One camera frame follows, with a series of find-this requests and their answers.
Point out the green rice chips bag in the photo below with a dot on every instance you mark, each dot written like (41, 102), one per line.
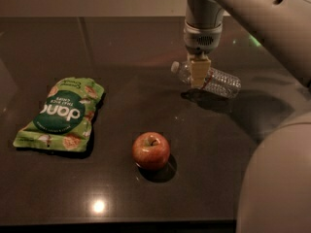
(65, 121)

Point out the red apple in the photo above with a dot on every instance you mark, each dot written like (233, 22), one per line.
(150, 151)

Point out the clear plastic water bottle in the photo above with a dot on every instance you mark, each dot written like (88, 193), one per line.
(216, 81)

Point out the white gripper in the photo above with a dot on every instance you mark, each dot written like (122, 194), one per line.
(201, 39)

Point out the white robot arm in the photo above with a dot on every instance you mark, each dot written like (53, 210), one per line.
(275, 196)

